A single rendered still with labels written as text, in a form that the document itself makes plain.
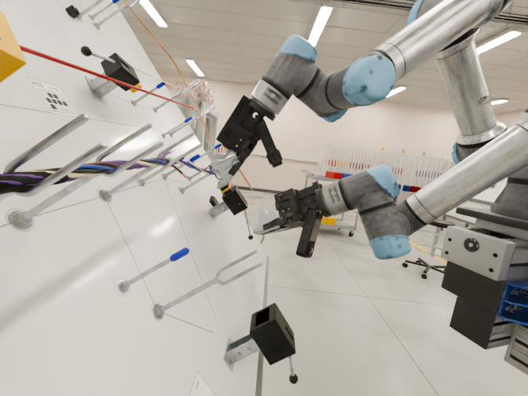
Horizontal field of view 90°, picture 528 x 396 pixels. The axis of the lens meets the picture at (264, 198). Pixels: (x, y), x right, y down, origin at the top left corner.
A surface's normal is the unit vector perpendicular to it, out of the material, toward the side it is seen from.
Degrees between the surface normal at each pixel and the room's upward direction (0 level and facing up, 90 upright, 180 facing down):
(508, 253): 90
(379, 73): 90
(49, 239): 53
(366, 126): 90
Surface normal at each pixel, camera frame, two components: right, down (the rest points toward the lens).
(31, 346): 0.86, -0.49
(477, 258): -0.93, -0.05
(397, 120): 0.00, 0.17
